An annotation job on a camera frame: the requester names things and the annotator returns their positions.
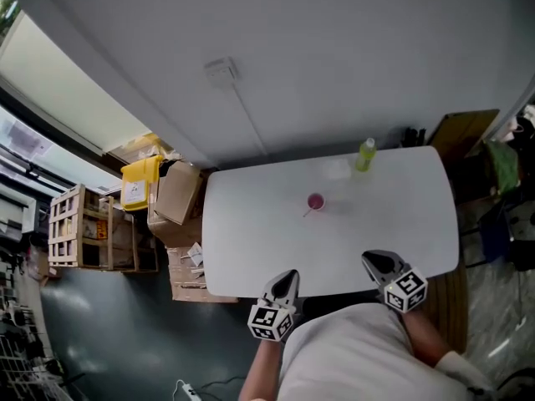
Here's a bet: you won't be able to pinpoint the person's right forearm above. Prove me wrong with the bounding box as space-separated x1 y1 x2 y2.
400 309 455 367

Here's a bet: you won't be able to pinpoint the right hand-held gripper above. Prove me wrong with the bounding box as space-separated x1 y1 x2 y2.
361 249 429 313

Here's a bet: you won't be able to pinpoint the wooden slat crate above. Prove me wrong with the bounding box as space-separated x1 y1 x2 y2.
48 184 160 273

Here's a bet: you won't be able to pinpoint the flat taped cardboard box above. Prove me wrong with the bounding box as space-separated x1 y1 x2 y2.
166 244 239 304

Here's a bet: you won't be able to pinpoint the person's left forearm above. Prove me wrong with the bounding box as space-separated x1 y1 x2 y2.
238 338 289 401

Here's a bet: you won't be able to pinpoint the large brown cardboard box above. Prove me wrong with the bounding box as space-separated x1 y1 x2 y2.
146 181 206 246

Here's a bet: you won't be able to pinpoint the green drink bottle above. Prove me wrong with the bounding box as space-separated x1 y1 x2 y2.
354 137 377 173

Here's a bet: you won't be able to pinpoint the tilted open cardboard box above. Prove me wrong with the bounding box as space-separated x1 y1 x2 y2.
153 160 202 226

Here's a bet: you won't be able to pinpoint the green bag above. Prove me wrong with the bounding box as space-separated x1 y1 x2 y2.
484 140 520 195

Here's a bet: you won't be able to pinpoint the pink bag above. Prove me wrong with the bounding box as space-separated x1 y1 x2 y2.
507 104 535 141

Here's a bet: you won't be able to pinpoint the black floor cable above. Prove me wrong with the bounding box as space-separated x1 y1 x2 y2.
196 374 247 392

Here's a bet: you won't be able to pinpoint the brown wooden board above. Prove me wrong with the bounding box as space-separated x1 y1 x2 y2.
425 109 501 162

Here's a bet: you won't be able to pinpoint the gray machine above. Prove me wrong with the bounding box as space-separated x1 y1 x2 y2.
0 181 43 241

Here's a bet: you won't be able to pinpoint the wooden slatted floor panel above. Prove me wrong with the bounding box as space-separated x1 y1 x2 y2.
425 261 469 354

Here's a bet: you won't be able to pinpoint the blue chair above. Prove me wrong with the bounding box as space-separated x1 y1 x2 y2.
461 200 515 266

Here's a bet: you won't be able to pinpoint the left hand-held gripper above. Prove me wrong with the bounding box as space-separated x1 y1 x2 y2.
247 269 301 343

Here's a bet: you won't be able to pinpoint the clear plastic container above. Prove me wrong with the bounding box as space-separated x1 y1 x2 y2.
324 159 351 181

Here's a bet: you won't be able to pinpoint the small cardboard box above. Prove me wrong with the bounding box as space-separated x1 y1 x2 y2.
28 244 59 287

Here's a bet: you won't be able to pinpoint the person's white shirt torso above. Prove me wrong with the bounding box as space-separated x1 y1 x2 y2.
278 302 498 401

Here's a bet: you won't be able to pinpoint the yellow plastic bin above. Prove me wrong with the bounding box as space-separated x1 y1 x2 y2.
120 155 165 212

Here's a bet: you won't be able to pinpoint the white power strip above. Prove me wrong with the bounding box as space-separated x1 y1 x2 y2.
174 379 198 397

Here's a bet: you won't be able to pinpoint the white wall socket box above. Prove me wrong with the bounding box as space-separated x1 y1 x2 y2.
203 56 239 89

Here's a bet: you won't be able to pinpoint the white roller blind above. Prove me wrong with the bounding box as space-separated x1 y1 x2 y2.
0 10 152 156

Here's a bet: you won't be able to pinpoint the white wall cable conduit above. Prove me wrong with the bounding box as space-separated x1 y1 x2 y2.
229 85 268 158

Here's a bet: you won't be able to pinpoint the black items behind table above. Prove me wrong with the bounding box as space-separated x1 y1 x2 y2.
400 126 427 148

